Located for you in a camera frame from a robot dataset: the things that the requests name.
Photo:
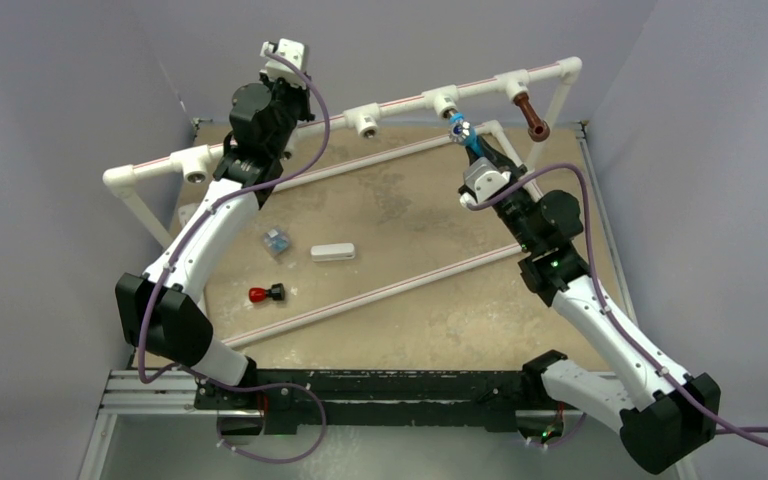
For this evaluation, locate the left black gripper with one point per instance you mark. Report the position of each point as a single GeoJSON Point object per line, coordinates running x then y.
{"type": "Point", "coordinates": [303, 96]}

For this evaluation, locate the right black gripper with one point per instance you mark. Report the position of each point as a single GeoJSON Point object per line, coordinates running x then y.
{"type": "Point", "coordinates": [503, 163]}

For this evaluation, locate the blue faucet with chrome knob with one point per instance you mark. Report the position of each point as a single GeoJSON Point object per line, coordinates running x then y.
{"type": "Point", "coordinates": [461, 131]}

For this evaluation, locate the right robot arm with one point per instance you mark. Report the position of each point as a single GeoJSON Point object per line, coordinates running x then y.
{"type": "Point", "coordinates": [653, 402]}

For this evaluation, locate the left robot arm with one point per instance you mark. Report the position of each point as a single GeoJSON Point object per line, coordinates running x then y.
{"type": "Point", "coordinates": [159, 309]}

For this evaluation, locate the small clear blue packet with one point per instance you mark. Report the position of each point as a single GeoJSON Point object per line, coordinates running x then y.
{"type": "Point", "coordinates": [276, 241]}

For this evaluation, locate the white rectangular plastic piece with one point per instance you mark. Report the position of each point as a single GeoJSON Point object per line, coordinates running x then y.
{"type": "Point", "coordinates": [333, 252]}

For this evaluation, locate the red and black faucet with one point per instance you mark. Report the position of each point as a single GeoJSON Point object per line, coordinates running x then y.
{"type": "Point", "coordinates": [276, 292]}

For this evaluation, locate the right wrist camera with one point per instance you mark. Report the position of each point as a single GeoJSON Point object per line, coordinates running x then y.
{"type": "Point", "coordinates": [481, 181]}

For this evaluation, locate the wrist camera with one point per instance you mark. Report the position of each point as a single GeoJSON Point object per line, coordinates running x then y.
{"type": "Point", "coordinates": [481, 181]}
{"type": "Point", "coordinates": [283, 59]}

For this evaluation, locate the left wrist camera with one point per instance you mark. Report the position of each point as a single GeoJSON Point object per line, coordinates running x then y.
{"type": "Point", "coordinates": [283, 59]}

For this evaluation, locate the brown faucet on frame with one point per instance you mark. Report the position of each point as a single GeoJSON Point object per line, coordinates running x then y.
{"type": "Point", "coordinates": [538, 129]}

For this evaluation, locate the white PVC pipe frame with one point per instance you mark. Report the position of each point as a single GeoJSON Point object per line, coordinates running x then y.
{"type": "Point", "coordinates": [548, 87]}

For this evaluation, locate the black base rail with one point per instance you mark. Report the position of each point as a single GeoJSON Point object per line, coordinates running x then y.
{"type": "Point", "coordinates": [498, 401]}

